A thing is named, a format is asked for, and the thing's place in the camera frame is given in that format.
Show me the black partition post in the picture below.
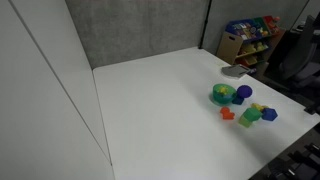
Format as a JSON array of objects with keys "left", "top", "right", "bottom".
[{"left": 198, "top": 0, "right": 213, "bottom": 49}]

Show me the light green block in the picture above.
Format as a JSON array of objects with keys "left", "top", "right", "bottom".
[{"left": 238, "top": 116, "right": 252, "bottom": 128}]

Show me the blue hexagon block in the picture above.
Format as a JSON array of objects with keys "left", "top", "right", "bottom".
[{"left": 262, "top": 108, "right": 278, "bottom": 121}]

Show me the small yellow block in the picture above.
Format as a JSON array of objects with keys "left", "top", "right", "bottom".
[{"left": 251, "top": 103, "right": 269, "bottom": 112}]

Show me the purple round toy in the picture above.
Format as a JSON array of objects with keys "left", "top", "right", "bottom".
[{"left": 237, "top": 85, "right": 253, "bottom": 98}]

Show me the toy storage bin shelf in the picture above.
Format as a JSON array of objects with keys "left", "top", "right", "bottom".
[{"left": 216, "top": 15, "right": 285, "bottom": 67}]

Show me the green plastic bowl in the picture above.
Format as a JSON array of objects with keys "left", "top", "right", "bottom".
[{"left": 212, "top": 84, "right": 237, "bottom": 104}]

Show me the orange toy piece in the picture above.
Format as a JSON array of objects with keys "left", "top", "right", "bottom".
[{"left": 220, "top": 107, "right": 235, "bottom": 120}]

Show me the green cube block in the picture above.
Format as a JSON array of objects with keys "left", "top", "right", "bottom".
[{"left": 243, "top": 108, "right": 262, "bottom": 122}]

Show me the small blue block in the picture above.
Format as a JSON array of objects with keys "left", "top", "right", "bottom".
[{"left": 232, "top": 96, "right": 244, "bottom": 105}]

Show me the grey flat pad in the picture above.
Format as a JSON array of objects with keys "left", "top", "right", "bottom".
[{"left": 221, "top": 64, "right": 251, "bottom": 79}]

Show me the grey office chair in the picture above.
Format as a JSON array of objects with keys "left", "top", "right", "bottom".
[{"left": 280, "top": 13, "right": 320, "bottom": 87}]

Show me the yellow microbe shaped toy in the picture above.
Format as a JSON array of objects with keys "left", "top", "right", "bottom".
[{"left": 218, "top": 86, "right": 229, "bottom": 94}]

